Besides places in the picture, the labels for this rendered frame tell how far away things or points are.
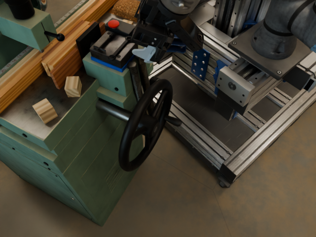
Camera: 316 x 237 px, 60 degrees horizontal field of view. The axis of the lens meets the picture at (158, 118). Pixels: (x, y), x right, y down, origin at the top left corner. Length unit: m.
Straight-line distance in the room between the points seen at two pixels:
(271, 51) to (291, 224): 0.98
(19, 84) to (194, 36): 0.48
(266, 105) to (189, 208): 0.74
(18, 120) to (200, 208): 1.08
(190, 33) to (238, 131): 1.03
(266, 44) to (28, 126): 0.78
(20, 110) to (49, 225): 0.93
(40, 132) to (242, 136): 1.09
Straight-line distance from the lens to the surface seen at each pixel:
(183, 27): 0.57
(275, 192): 1.70
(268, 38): 1.01
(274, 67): 1.02
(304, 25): 0.91
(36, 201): 1.69
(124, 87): 0.76
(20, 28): 0.78
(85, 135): 0.89
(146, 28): 0.57
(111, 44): 0.76
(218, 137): 1.51
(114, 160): 1.20
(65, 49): 0.81
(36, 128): 0.76
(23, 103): 0.82
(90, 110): 0.84
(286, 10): 0.94
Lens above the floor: 1.49
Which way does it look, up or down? 56 degrees down
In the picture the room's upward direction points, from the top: straight up
